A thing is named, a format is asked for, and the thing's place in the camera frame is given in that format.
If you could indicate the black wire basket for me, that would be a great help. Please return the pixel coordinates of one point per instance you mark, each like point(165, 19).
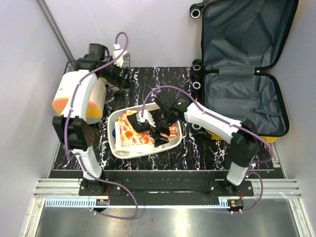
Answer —
point(91, 62)

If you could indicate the white cloth garment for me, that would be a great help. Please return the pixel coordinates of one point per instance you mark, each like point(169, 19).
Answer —
point(143, 148)

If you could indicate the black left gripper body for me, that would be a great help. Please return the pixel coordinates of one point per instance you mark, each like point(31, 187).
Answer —
point(112, 74)

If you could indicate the pink yellow drawer box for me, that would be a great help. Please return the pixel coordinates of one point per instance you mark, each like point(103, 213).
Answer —
point(85, 98)

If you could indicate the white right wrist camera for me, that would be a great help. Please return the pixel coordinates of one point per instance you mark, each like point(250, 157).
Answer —
point(145, 117)

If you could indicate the orange white patterned towel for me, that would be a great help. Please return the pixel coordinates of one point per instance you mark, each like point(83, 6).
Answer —
point(173, 132)

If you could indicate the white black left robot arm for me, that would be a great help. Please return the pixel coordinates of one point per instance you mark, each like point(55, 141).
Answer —
point(71, 126)

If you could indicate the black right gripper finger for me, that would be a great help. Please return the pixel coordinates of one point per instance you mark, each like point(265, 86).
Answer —
point(155, 133)
point(160, 140)

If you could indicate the yellow Pikachu suitcase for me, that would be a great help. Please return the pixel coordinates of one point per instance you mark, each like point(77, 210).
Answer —
point(241, 40)

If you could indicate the white plastic tray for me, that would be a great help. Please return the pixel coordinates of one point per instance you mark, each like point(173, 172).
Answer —
point(113, 123)

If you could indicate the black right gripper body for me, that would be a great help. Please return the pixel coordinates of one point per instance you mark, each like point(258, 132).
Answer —
point(165, 117)

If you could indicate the navy blue garment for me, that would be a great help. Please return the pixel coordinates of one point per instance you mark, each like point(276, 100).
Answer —
point(114, 132)

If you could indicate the orange floral cloth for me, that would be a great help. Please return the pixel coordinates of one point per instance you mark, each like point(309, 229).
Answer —
point(129, 136)

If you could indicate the black cloth pouch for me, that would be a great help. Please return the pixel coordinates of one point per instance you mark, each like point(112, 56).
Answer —
point(141, 127)

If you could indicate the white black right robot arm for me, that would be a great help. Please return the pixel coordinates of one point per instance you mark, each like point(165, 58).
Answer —
point(243, 145)

